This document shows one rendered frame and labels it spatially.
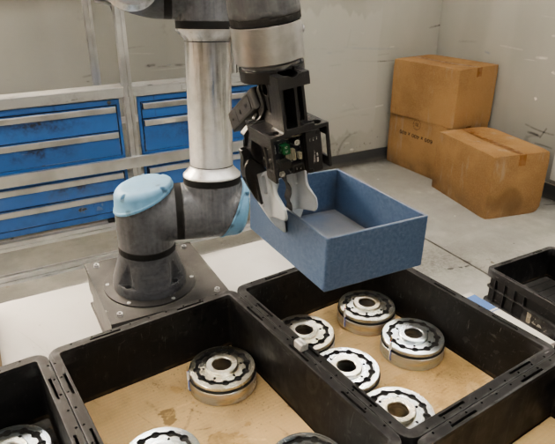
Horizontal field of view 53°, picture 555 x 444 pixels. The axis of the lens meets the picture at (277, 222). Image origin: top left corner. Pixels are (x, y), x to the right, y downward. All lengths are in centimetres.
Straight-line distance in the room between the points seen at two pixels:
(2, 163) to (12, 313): 129
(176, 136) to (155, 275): 165
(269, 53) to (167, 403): 53
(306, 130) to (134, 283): 65
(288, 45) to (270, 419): 52
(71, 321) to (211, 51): 67
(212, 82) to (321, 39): 300
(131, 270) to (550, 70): 333
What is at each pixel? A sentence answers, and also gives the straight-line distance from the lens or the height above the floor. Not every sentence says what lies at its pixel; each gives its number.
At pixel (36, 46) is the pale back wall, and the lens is 339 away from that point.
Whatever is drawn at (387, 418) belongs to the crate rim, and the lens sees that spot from 71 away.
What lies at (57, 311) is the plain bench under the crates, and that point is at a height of 70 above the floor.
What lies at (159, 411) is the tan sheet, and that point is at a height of 83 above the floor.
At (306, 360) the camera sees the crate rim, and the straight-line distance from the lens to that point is 79.
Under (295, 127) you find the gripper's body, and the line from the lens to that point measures 59.
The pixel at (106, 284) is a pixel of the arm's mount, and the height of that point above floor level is 81.
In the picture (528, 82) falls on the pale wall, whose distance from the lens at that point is 415.
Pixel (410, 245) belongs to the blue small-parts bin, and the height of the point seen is 110.
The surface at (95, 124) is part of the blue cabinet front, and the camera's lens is 261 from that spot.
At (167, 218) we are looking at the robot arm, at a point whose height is 97.
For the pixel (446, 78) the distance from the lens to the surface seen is 402.
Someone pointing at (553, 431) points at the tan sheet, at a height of 83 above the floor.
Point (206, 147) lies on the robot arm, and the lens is 107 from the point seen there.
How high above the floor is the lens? 142
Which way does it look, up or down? 25 degrees down
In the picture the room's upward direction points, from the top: straight up
